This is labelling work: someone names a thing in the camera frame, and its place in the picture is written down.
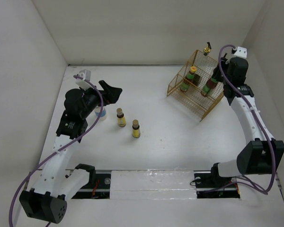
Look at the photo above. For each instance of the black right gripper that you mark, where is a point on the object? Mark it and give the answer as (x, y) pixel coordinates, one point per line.
(217, 74)

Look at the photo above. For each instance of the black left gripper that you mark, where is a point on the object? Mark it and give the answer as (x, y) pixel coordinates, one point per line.
(114, 92)

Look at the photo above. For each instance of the red sauce bottle green label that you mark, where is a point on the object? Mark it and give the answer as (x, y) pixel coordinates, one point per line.
(209, 86)

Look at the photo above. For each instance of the short glass cruet gold spout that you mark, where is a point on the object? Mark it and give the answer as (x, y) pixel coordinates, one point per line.
(202, 61)

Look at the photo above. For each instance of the red sauce bottle yellow cap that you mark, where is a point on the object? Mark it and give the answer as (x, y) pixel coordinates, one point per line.
(188, 79)

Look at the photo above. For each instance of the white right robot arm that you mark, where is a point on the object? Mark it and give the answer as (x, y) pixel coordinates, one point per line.
(257, 163)

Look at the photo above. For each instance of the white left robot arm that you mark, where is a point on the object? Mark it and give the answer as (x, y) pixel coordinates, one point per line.
(48, 197)

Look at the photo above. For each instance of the white bottle blue label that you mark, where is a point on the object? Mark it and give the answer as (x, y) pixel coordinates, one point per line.
(101, 113)

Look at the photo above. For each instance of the small brown bottle yellow label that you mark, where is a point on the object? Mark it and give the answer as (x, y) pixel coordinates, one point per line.
(120, 117)

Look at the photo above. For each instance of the small brown bottle cork cap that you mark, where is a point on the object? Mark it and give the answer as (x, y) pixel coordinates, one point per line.
(136, 129)

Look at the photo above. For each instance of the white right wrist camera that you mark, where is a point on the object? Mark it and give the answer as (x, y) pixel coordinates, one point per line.
(240, 52)

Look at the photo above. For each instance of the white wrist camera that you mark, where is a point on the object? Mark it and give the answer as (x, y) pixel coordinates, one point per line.
(85, 76)
(240, 52)

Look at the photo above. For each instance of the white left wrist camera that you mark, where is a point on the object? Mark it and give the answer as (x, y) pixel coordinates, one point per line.
(85, 76)

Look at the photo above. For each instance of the gold wire basket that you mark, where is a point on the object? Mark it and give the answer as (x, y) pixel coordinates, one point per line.
(193, 99)

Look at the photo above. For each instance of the black mounting rail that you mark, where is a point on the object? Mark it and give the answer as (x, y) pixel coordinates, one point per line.
(141, 185)

